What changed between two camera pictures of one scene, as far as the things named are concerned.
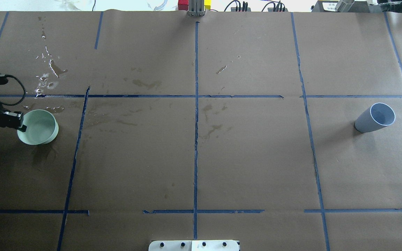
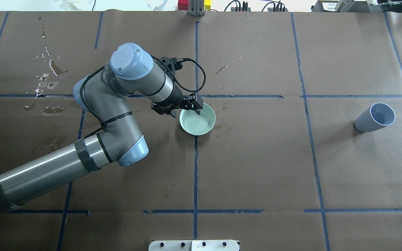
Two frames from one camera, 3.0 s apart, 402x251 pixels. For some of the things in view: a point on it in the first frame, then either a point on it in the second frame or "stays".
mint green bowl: [42, 127] → [198, 124]
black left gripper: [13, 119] → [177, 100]
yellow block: [207, 3] stays
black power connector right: [280, 7] stays
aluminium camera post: [196, 8] stays
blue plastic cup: [380, 115] stays
